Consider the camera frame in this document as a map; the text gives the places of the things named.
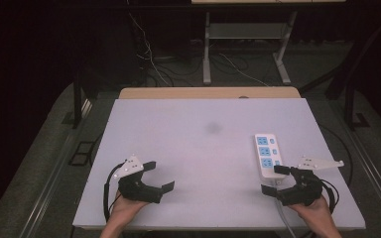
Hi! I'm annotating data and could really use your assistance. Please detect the black rectangular floor frame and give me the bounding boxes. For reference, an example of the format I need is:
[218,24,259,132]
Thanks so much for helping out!
[68,141,96,167]

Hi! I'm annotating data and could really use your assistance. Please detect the wooden table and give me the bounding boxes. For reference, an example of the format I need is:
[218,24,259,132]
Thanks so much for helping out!
[118,86,302,100]

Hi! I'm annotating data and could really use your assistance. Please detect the grey power strip cable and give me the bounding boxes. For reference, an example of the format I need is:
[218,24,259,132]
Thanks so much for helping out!
[272,179,298,238]

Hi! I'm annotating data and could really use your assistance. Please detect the white power strip blue sockets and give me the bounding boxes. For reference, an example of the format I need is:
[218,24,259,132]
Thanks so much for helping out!
[254,133,287,186]

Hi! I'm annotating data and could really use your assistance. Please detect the black metal stand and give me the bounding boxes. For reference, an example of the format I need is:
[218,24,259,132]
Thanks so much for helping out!
[325,9,381,132]
[63,65,94,130]

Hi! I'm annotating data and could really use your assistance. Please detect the white floor cable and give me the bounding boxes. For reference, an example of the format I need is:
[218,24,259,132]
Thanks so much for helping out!
[218,53,270,87]
[127,9,174,87]

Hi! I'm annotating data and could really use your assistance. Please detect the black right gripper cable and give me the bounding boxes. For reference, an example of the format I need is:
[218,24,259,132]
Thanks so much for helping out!
[319,178,340,214]

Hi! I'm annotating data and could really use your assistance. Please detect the person's right hand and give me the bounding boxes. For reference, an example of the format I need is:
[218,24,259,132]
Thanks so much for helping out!
[289,196,333,227]

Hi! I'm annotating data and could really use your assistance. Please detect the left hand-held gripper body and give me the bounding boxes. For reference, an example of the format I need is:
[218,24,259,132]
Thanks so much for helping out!
[113,154,164,204]

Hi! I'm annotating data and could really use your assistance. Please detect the person's left hand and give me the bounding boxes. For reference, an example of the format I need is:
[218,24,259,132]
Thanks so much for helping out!
[110,191,150,225]

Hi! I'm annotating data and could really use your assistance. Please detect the white metal frame desk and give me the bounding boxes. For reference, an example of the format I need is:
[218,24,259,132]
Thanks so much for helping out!
[190,0,346,86]

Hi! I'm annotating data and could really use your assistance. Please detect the white board table cover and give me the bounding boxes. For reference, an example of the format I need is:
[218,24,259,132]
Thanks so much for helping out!
[72,97,367,232]

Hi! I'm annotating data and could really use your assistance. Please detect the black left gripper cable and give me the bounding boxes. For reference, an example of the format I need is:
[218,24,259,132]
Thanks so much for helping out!
[102,162,127,223]

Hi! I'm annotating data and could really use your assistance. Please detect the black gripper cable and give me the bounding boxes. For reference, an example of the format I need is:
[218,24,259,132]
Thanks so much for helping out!
[102,162,127,223]
[319,178,340,214]

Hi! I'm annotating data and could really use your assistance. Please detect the black floor cable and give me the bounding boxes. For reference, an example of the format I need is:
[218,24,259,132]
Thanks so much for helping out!
[317,122,354,187]

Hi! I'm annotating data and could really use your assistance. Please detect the aluminium floor rail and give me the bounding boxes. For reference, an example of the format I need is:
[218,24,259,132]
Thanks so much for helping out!
[329,100,381,221]
[19,98,93,238]

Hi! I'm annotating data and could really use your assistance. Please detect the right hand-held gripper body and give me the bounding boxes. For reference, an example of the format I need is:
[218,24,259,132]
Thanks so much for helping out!
[276,156,345,206]

